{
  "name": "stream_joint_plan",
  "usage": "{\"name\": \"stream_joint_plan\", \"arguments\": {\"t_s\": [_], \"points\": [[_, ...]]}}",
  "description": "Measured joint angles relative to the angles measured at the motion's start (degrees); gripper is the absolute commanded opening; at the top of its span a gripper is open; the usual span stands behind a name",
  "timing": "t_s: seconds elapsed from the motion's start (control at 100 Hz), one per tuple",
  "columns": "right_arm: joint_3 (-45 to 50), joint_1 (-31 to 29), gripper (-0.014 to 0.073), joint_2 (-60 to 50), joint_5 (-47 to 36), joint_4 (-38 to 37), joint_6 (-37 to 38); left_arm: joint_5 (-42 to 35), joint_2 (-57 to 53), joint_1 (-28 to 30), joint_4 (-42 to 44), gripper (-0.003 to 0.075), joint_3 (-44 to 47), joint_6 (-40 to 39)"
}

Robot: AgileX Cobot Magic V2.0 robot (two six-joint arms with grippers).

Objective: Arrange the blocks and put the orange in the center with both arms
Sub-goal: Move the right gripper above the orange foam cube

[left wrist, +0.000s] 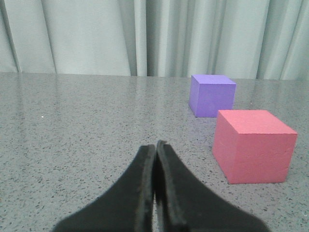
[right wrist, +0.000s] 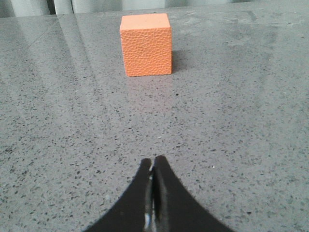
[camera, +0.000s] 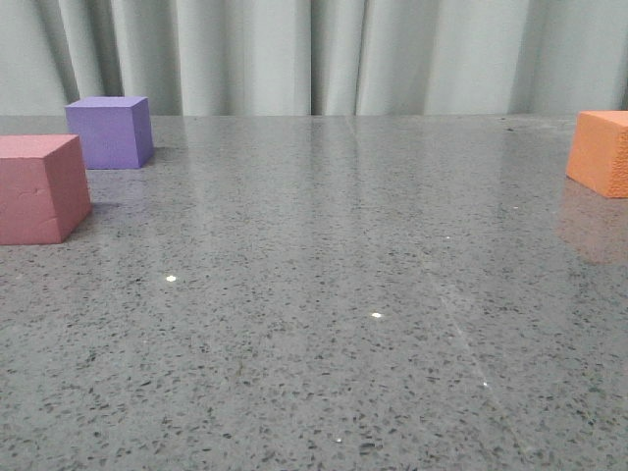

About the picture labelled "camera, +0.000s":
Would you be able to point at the orange foam cube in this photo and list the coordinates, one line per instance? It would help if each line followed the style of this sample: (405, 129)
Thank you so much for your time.
(598, 155)

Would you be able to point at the grey-green pleated curtain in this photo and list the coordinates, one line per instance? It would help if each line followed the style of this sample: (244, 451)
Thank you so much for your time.
(202, 58)

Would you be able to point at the purple foam cube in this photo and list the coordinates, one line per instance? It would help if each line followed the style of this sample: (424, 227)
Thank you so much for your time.
(114, 131)

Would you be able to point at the pink foam cube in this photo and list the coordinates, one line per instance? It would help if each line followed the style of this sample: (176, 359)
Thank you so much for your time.
(44, 191)

